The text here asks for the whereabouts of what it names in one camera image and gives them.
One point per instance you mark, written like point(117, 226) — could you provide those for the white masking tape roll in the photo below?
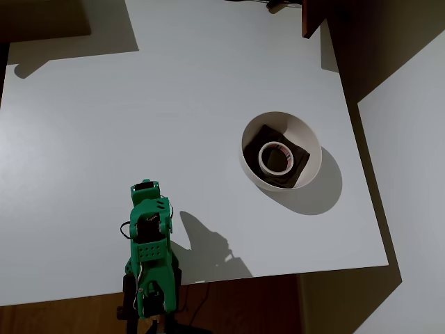
point(264, 167)

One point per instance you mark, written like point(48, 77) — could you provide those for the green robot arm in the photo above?
point(153, 250)

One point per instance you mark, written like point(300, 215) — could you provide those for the dark folded cloth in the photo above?
point(253, 149)

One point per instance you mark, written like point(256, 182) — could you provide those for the light wooden block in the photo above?
point(147, 325)

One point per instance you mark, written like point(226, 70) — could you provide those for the white round bowl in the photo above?
point(306, 135)

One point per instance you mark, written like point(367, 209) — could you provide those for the dark brown furniture piece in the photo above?
point(41, 17)

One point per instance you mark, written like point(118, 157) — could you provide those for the brown wooden board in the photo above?
point(311, 17)

